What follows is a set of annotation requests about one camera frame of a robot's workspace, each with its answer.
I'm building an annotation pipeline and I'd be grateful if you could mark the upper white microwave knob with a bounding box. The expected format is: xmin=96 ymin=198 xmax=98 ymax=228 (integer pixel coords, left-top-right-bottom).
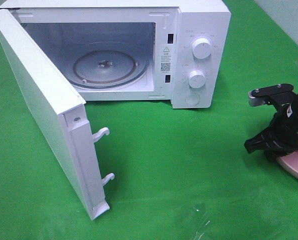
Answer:
xmin=191 ymin=37 xmax=212 ymax=59

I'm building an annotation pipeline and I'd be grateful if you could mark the round microwave door button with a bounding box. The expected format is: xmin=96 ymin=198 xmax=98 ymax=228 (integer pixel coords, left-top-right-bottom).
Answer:
xmin=185 ymin=93 xmax=200 ymax=106

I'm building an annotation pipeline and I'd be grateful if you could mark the pink speckled plate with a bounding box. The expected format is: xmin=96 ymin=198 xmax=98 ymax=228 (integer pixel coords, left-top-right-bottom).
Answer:
xmin=277 ymin=151 xmax=298 ymax=179

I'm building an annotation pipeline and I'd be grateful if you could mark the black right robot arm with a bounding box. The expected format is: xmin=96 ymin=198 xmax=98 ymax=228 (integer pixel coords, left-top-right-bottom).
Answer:
xmin=244 ymin=83 xmax=298 ymax=157

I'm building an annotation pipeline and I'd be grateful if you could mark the clear tape patch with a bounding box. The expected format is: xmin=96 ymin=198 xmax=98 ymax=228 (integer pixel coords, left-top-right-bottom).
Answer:
xmin=174 ymin=202 xmax=214 ymax=240
xmin=249 ymin=187 xmax=295 ymax=239

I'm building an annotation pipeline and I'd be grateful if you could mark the white microwave knob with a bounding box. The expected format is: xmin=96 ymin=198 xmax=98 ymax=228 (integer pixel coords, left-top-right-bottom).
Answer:
xmin=188 ymin=70 xmax=206 ymax=89
xmin=191 ymin=37 xmax=212 ymax=59

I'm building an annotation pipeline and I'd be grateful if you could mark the lower white microwave knob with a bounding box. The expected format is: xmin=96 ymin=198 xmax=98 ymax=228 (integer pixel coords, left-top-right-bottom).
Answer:
xmin=188 ymin=70 xmax=206 ymax=89

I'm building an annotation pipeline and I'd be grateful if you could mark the clear tape patch right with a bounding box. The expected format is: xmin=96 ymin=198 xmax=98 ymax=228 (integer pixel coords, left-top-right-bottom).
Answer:
xmin=249 ymin=187 xmax=295 ymax=239

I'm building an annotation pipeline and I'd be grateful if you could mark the white microwave door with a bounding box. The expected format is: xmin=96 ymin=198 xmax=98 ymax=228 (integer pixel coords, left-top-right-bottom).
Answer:
xmin=0 ymin=9 xmax=115 ymax=219

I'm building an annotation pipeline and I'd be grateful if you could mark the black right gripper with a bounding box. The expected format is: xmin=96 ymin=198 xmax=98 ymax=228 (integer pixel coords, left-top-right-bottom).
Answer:
xmin=244 ymin=104 xmax=298 ymax=160

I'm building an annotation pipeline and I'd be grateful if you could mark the clear tape patch front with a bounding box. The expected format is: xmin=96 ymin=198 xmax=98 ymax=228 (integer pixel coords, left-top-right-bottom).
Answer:
xmin=174 ymin=202 xmax=214 ymax=240

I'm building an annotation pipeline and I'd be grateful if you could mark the white microwave oven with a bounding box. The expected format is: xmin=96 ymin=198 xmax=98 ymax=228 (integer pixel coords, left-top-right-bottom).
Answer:
xmin=0 ymin=0 xmax=231 ymax=109

